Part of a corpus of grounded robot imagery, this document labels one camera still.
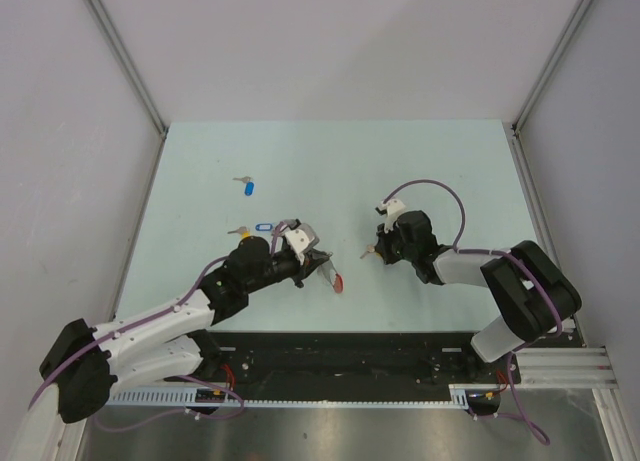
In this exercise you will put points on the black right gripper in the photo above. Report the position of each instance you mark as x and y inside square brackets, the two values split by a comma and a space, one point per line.
[383, 242]

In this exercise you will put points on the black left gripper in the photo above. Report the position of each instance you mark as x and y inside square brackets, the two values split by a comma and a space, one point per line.
[312, 259]

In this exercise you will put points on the red-handled metal key organizer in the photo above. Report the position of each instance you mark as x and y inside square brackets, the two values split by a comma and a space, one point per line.
[331, 276]

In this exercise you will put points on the yellow tag key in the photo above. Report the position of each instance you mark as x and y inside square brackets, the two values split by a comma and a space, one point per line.
[243, 232]
[371, 250]

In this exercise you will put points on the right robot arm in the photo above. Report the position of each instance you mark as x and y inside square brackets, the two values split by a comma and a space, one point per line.
[532, 294]

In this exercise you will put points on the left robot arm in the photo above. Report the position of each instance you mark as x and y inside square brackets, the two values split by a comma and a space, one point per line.
[90, 364]

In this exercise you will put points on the blue white key tag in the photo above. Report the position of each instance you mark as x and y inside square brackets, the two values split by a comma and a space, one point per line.
[264, 227]

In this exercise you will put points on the blue tag key far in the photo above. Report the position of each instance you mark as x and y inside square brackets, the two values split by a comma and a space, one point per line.
[249, 185]

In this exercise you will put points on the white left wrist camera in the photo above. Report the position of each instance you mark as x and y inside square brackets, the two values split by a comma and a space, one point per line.
[301, 239]

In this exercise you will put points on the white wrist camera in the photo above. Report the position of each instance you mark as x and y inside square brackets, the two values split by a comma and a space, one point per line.
[301, 239]
[391, 208]

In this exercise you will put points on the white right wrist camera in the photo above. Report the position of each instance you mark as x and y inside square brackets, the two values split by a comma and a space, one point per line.
[391, 208]

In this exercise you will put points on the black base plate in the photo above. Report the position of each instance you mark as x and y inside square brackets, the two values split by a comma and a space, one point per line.
[348, 367]

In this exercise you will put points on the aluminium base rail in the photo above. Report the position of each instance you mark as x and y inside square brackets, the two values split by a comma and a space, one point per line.
[566, 368]

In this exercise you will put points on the aluminium frame post right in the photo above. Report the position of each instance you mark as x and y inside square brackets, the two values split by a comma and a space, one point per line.
[570, 30]

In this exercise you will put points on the aluminium frame post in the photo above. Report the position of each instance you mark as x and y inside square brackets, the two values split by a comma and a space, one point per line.
[108, 29]
[570, 30]

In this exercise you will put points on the aluminium frame post left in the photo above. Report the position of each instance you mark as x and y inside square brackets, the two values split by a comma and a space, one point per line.
[108, 29]

